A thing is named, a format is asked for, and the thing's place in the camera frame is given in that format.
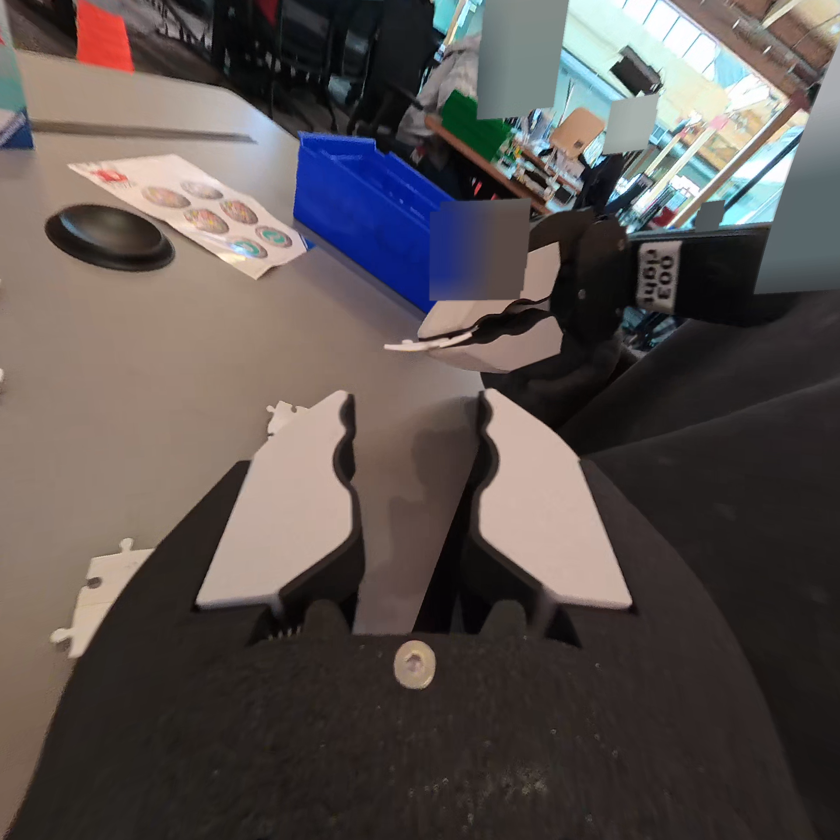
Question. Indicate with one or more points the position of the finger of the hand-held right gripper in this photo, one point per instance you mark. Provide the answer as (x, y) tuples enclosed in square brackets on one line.
[(541, 275), (518, 348)]

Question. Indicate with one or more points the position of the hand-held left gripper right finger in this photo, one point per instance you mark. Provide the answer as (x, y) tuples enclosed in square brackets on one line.
[(551, 518)]

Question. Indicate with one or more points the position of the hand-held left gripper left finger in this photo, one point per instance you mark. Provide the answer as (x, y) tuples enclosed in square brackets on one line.
[(282, 512)]

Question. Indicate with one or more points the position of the single white puzzle piece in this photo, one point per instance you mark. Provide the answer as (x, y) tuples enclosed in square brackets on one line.
[(407, 346)]

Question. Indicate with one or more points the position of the printed puzzle box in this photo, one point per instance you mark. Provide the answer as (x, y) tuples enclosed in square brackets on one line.
[(13, 98)]

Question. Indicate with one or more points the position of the cluttered wooden table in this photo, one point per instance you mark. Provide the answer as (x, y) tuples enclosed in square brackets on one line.
[(499, 177)]

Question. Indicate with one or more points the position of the green plastic crate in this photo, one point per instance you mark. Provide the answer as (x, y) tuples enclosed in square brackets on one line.
[(472, 124)]

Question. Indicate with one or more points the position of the person's dark clothing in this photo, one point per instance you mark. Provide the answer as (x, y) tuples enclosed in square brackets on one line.
[(722, 525)]

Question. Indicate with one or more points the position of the blue plastic bin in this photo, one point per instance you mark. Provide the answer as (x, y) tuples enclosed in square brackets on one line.
[(354, 197)]

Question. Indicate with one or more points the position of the black hanging monitor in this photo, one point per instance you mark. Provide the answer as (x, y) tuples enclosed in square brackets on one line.
[(633, 69)]

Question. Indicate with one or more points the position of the black office chair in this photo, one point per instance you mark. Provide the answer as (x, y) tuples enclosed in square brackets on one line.
[(282, 52), (394, 39)]

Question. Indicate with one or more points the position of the white paper sheet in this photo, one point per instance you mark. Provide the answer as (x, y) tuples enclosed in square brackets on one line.
[(216, 197)]

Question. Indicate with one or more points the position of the black round table grommet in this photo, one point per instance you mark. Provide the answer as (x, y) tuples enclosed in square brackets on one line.
[(105, 236)]

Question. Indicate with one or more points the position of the orange ribbed cone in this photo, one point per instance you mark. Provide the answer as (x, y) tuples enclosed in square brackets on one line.
[(105, 33)]

